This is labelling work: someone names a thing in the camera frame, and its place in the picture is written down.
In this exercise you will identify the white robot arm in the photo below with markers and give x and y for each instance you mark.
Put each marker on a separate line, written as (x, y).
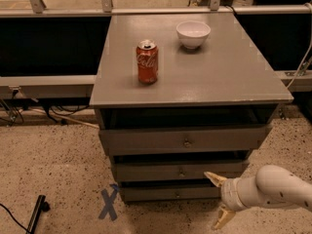
(272, 187)

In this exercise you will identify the red cola can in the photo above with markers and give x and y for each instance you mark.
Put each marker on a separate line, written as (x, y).
(147, 61)

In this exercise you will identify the grey drawer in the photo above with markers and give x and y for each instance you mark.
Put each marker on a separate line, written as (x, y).
(182, 140)
(158, 193)
(159, 172)

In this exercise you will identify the black power strip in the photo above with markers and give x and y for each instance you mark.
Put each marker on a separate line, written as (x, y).
(41, 206)

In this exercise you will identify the grey bottom drawer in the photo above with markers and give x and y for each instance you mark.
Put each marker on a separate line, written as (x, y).
(158, 193)

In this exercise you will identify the white ceramic bowl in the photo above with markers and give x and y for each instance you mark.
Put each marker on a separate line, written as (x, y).
(192, 34)

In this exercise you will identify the blue tape cross mark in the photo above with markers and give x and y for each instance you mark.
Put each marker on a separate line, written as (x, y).
(109, 199)

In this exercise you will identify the grey top drawer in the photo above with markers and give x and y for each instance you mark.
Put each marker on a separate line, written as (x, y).
(182, 140)

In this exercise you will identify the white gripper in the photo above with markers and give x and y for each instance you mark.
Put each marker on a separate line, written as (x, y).
(229, 193)

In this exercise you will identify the grey wooden drawer cabinet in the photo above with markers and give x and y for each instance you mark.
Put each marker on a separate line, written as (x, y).
(225, 83)

